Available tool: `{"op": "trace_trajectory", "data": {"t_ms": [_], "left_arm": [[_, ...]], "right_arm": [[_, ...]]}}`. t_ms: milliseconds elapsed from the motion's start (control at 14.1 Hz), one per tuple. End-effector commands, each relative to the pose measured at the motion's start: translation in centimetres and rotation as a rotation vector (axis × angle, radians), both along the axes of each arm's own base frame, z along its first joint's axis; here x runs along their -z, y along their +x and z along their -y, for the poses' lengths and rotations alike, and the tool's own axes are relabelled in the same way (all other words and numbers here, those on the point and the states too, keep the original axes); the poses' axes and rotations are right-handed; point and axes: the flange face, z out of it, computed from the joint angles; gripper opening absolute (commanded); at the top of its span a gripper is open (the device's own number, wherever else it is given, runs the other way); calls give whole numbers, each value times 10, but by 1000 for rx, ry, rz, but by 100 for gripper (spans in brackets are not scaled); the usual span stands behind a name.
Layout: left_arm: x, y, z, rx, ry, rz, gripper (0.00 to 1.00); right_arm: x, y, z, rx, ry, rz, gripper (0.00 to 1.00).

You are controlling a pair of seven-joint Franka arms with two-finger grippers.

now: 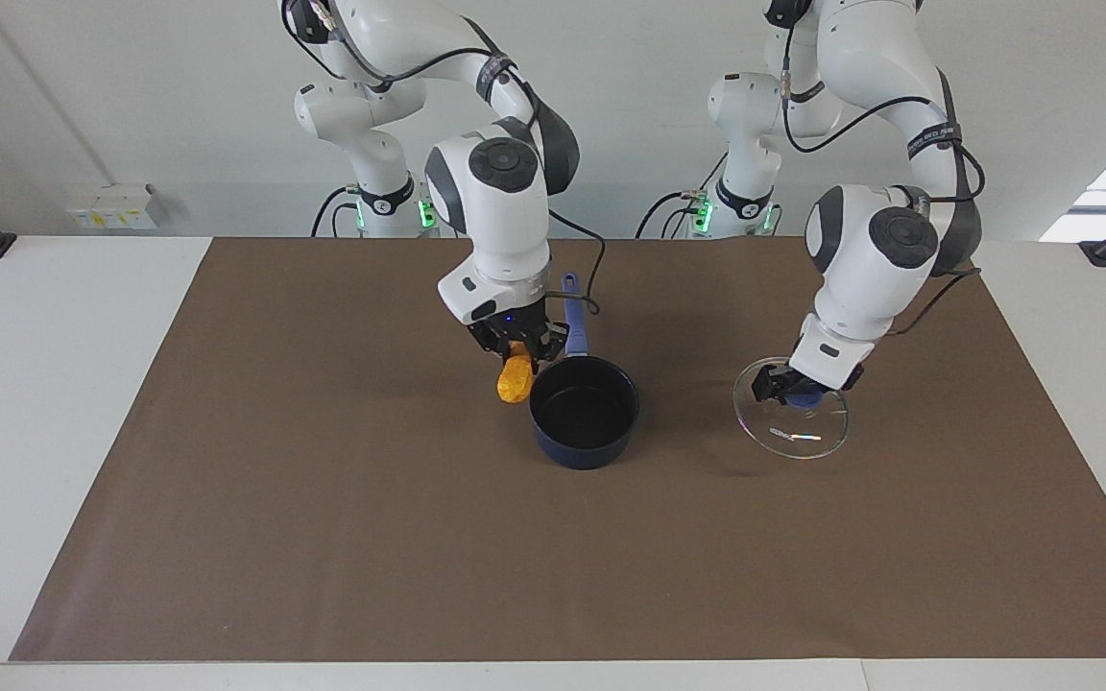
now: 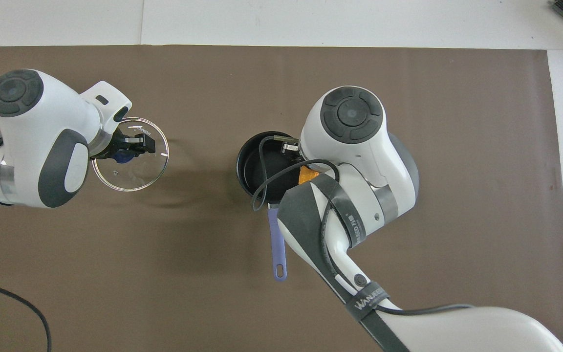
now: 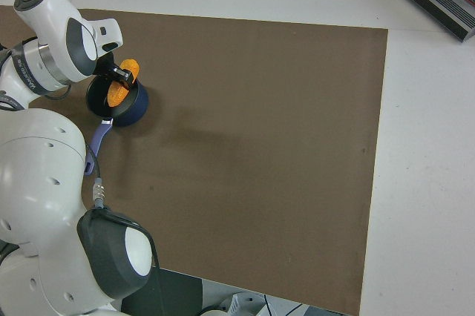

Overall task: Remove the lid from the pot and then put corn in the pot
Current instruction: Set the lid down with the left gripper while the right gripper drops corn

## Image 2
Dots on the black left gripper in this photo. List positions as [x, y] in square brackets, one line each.
[121, 145]

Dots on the glass lid with blue knob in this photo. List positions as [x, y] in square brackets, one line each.
[137, 171]

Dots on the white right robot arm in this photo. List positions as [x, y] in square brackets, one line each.
[359, 146]

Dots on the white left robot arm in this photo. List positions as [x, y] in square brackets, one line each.
[32, 127]

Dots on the dark blue pot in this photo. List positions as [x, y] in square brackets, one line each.
[249, 164]

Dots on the brown table mat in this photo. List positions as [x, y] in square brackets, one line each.
[213, 274]

